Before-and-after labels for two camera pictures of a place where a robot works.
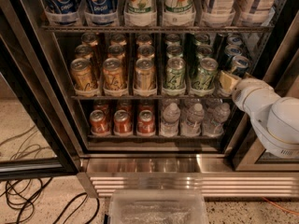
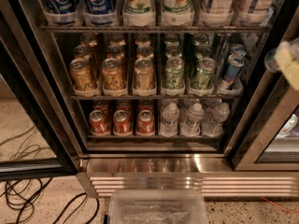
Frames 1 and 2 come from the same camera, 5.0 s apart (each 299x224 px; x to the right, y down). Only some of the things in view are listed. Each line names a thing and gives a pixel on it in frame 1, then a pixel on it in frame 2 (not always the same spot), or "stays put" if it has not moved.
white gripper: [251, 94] -> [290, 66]
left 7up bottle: [140, 10] stays put
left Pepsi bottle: [61, 4] stays put
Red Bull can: [234, 40] -> [238, 50]
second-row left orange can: [83, 50] stays put
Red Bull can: [239, 64] -> [270, 61]
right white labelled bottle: [255, 5] stays put
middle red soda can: [122, 122] stays put
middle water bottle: [192, 127] stays put
